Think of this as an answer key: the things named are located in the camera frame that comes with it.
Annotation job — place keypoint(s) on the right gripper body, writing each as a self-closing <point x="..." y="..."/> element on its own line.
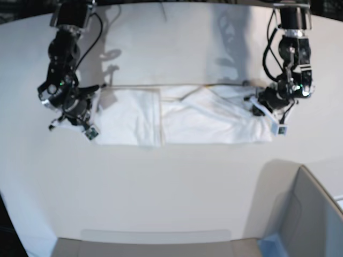
<point x="78" y="111"/>

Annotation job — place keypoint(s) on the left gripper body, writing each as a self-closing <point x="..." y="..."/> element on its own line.
<point x="274" y="107"/>

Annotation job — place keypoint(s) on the white printed t-shirt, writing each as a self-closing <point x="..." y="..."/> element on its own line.
<point x="179" y="115"/>

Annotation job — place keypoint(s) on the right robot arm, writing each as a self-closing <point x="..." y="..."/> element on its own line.
<point x="61" y="92"/>

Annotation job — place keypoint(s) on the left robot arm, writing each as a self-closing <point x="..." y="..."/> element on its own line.
<point x="295" y="81"/>

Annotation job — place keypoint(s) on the grey bin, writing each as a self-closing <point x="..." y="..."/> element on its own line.
<point x="293" y="214"/>

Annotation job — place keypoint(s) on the grey front tray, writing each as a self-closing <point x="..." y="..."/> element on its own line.
<point x="185" y="243"/>

